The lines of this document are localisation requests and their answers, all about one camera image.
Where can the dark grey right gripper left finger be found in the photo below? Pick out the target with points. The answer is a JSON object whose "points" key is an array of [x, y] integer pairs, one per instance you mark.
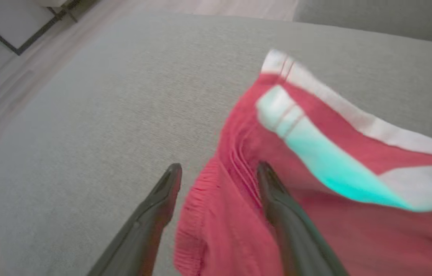
{"points": [[143, 234]]}

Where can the white panel black metal frame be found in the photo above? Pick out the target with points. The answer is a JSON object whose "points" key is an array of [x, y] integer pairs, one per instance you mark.
{"points": [[9, 23]]}

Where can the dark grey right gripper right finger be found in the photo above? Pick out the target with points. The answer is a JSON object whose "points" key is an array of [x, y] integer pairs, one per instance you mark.
{"points": [[300, 245]]}

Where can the grey fabric sofa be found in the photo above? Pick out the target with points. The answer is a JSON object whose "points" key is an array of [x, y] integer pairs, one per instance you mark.
{"points": [[104, 115]]}

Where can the red Bulls basketball jersey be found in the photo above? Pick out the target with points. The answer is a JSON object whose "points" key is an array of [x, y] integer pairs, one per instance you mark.
{"points": [[353, 237]]}

